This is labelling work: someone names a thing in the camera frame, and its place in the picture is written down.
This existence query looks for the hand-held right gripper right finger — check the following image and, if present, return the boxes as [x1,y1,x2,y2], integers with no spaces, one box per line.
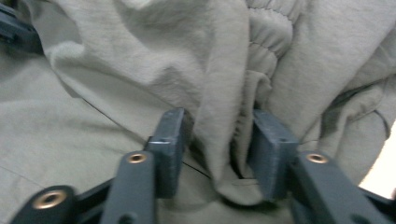
[247,108,300,202]

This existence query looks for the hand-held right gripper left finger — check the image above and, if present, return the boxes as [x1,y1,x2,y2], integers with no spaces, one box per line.
[144,107,194,200]

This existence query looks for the olive green pants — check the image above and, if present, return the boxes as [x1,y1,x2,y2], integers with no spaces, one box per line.
[0,0,396,224]

